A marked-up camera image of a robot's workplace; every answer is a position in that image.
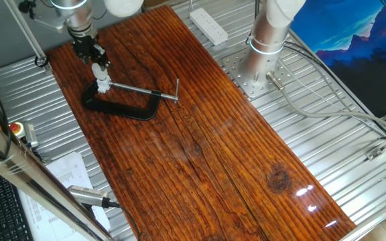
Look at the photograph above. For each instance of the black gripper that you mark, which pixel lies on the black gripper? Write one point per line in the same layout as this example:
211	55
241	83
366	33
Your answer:
85	45

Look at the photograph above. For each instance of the small white cap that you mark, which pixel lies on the small white cap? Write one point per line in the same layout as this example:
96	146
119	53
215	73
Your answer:
99	72

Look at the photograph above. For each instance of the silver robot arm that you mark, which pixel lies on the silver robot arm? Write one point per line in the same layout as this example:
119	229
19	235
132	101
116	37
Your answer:
263	40

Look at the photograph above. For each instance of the white lamp socket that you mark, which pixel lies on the white lamp socket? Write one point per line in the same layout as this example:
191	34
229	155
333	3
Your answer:
104	85

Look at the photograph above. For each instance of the black metal C-clamp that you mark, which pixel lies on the black metal C-clamp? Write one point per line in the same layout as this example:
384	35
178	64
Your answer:
119	108

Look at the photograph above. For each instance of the red emergency stop button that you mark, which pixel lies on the red emergency stop button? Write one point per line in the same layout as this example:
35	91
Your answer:
17	129

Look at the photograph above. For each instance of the printed paper sheets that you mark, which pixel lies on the printed paper sheets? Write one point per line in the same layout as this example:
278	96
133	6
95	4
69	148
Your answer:
67	170

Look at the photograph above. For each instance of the white power strip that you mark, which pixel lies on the white power strip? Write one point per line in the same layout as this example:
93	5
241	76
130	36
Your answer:
209	26

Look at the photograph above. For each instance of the brown wooden board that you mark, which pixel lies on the brown wooden board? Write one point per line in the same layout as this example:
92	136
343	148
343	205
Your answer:
213	167

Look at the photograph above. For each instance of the blue mountain picture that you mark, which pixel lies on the blue mountain picture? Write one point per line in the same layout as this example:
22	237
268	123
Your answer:
347	33

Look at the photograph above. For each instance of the aluminium frame pole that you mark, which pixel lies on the aluminium frame pole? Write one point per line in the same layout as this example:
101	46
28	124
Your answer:
25	30

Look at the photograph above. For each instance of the shiny metal frame bar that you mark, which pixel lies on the shiny metal frame bar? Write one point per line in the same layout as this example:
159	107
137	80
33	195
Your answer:
29	174

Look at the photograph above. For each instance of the silver ribbed camera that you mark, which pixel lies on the silver ribbed camera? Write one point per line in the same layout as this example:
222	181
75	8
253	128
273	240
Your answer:
85	195

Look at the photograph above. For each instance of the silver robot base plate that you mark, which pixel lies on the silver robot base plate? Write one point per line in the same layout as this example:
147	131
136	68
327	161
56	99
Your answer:
233	65

